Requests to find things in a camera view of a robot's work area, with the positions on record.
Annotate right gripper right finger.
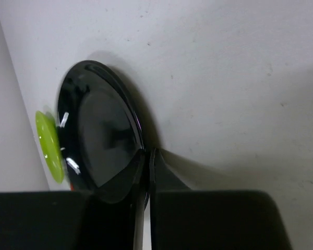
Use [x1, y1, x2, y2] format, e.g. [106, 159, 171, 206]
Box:
[149, 148, 292, 249]

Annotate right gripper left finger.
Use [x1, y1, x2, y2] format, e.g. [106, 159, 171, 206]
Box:
[0, 151, 145, 249]

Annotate green plate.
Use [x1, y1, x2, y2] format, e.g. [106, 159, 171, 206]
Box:
[35, 111, 65, 183]

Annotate black plate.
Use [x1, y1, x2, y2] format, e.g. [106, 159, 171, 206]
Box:
[56, 60, 149, 203]

